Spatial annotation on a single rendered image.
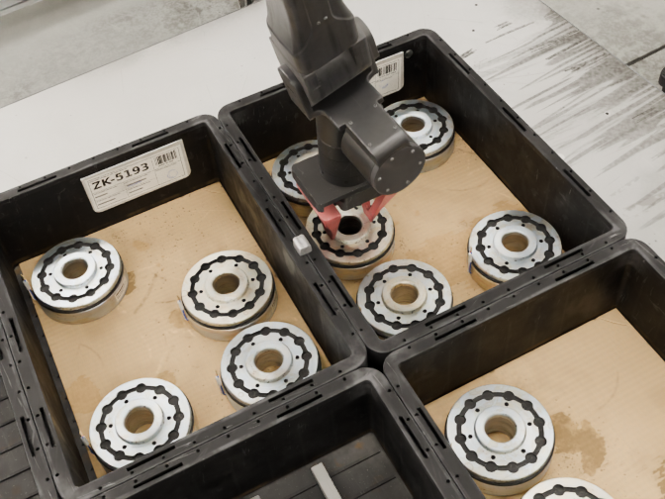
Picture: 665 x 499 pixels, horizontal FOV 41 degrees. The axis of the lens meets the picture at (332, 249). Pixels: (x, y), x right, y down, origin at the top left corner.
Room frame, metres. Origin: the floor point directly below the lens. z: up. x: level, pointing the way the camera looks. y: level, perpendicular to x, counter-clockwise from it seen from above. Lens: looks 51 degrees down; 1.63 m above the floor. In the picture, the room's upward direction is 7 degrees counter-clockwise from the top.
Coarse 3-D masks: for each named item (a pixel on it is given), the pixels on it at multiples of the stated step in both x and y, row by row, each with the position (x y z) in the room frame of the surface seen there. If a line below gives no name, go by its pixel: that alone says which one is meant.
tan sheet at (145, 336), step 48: (192, 192) 0.77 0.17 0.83; (144, 240) 0.70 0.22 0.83; (192, 240) 0.69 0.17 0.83; (240, 240) 0.68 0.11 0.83; (144, 288) 0.62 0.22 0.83; (48, 336) 0.57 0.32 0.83; (96, 336) 0.56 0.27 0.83; (144, 336) 0.56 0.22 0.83; (192, 336) 0.55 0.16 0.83; (96, 384) 0.50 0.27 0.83; (192, 384) 0.49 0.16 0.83
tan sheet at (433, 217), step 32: (448, 160) 0.77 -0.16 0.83; (480, 160) 0.76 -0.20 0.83; (416, 192) 0.72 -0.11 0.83; (448, 192) 0.72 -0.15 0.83; (480, 192) 0.71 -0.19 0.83; (416, 224) 0.67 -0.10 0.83; (448, 224) 0.67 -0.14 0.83; (416, 256) 0.62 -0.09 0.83; (448, 256) 0.62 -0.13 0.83; (352, 288) 0.59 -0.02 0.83; (480, 288) 0.57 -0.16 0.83
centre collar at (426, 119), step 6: (402, 114) 0.82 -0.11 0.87; (408, 114) 0.82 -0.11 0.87; (414, 114) 0.82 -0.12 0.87; (420, 114) 0.82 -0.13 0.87; (426, 114) 0.82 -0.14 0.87; (396, 120) 0.81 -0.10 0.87; (402, 120) 0.81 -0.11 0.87; (420, 120) 0.81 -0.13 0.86; (426, 120) 0.81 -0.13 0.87; (426, 126) 0.80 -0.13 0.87; (408, 132) 0.79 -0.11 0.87; (414, 132) 0.79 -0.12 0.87; (420, 132) 0.79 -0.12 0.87; (426, 132) 0.79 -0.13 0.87; (414, 138) 0.78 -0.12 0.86; (420, 138) 0.78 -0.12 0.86
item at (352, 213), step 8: (344, 216) 0.66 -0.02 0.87; (352, 216) 0.66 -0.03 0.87; (360, 216) 0.66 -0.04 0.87; (368, 224) 0.65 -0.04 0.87; (360, 232) 0.64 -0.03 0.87; (368, 232) 0.64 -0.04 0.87; (336, 240) 0.63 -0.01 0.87; (344, 240) 0.63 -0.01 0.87; (352, 240) 0.63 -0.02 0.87; (360, 240) 0.63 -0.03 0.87
